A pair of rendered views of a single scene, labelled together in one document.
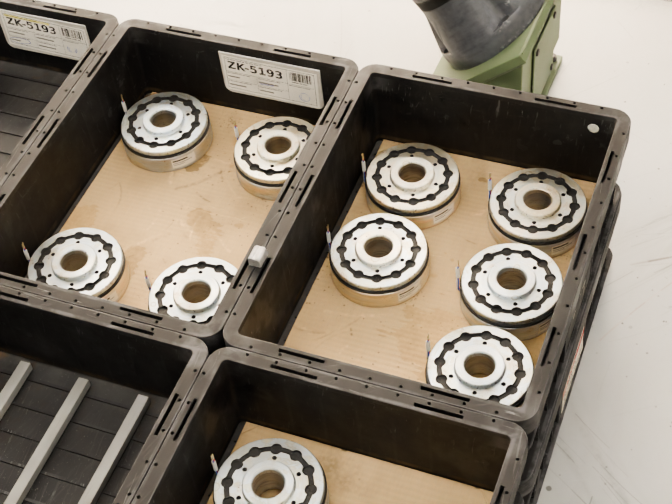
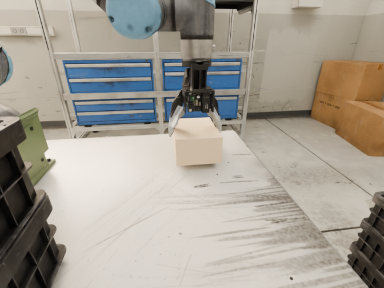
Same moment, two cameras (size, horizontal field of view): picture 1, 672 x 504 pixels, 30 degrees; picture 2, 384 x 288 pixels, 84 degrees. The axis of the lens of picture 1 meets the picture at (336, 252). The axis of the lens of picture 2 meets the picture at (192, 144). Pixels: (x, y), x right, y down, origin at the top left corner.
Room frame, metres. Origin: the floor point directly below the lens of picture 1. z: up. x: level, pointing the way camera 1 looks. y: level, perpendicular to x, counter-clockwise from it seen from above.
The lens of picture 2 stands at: (0.60, -0.34, 1.01)
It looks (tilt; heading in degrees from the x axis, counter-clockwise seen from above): 26 degrees down; 324
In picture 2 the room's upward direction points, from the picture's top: straight up
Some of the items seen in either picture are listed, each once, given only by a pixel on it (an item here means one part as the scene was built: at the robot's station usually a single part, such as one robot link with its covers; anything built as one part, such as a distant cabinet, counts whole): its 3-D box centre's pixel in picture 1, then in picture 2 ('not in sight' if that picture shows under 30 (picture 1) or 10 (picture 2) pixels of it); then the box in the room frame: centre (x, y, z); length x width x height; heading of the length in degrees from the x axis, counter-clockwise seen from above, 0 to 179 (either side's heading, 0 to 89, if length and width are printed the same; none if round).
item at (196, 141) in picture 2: not in sight; (194, 139); (1.05, -0.68, 0.76); 0.16 x 0.12 x 0.07; 152
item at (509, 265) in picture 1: (511, 279); not in sight; (0.77, -0.17, 0.86); 0.05 x 0.05 x 0.01
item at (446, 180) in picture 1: (412, 177); not in sight; (0.93, -0.09, 0.86); 0.10 x 0.10 x 0.01
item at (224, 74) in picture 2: not in sight; (202, 91); (2.16, -1.60, 0.60); 0.72 x 0.03 x 0.56; 62
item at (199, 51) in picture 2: not in sight; (198, 50); (1.03, -0.67, 0.99); 0.08 x 0.08 x 0.05
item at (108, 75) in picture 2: not in sight; (113, 94); (2.54, -0.89, 0.60); 0.72 x 0.03 x 0.56; 62
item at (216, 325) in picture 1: (166, 167); not in sight; (0.94, 0.17, 0.92); 0.40 x 0.30 x 0.02; 153
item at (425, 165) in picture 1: (412, 174); not in sight; (0.93, -0.09, 0.86); 0.05 x 0.05 x 0.01
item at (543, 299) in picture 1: (511, 282); not in sight; (0.77, -0.17, 0.86); 0.10 x 0.10 x 0.01
